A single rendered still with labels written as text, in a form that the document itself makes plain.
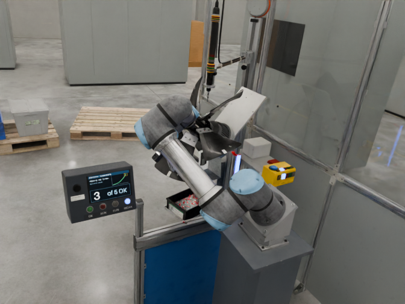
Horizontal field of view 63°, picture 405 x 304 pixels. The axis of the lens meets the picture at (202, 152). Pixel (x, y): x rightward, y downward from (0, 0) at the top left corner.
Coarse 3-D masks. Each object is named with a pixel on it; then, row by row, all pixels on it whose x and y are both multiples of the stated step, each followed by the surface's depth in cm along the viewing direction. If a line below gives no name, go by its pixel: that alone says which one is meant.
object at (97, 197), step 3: (96, 189) 129; (99, 189) 130; (102, 189) 130; (90, 192) 128; (93, 192) 129; (96, 192) 129; (99, 192) 130; (102, 192) 130; (90, 195) 128; (93, 195) 129; (96, 195) 129; (99, 195) 130; (102, 195) 131; (90, 198) 128; (93, 198) 129; (96, 198) 130; (99, 198) 130; (102, 198) 131; (93, 201) 129; (96, 201) 130
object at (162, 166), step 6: (186, 144) 199; (192, 150) 199; (192, 156) 198; (156, 162) 200; (162, 162) 198; (156, 168) 198; (162, 168) 197; (168, 168) 196; (174, 174) 194; (180, 180) 193
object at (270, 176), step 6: (282, 162) 192; (264, 168) 186; (270, 168) 184; (294, 168) 187; (264, 174) 187; (270, 174) 182; (276, 174) 180; (270, 180) 183; (276, 180) 182; (282, 180) 185; (288, 180) 188
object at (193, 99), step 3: (201, 78) 213; (198, 81) 217; (195, 84) 222; (198, 84) 214; (195, 87) 220; (198, 87) 211; (195, 90) 217; (198, 90) 210; (195, 93) 215; (195, 96) 213; (192, 99) 224; (195, 99) 212; (192, 102) 224; (195, 102) 210; (192, 105) 224; (195, 105) 208; (195, 108) 208
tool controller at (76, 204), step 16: (64, 176) 124; (80, 176) 125; (96, 176) 128; (112, 176) 131; (128, 176) 135; (64, 192) 131; (80, 192) 126; (112, 192) 132; (128, 192) 136; (80, 208) 127; (96, 208) 130; (112, 208) 134; (128, 208) 137
